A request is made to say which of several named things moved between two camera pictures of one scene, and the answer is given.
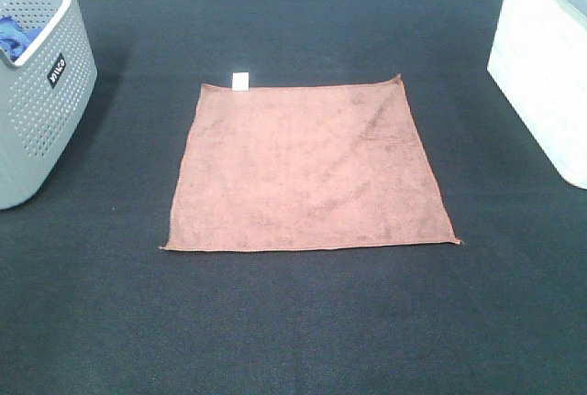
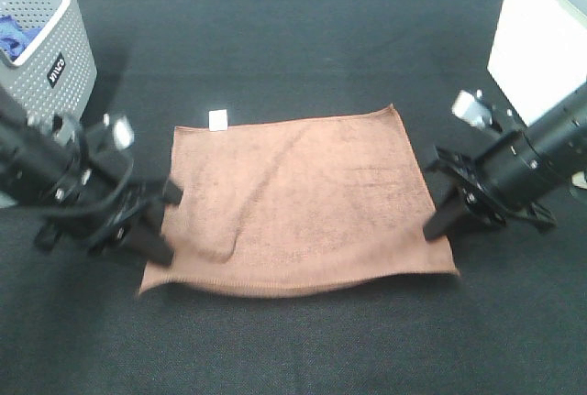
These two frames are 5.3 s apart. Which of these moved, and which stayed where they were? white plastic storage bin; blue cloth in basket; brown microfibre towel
Moved: brown microfibre towel
Stayed: blue cloth in basket; white plastic storage bin
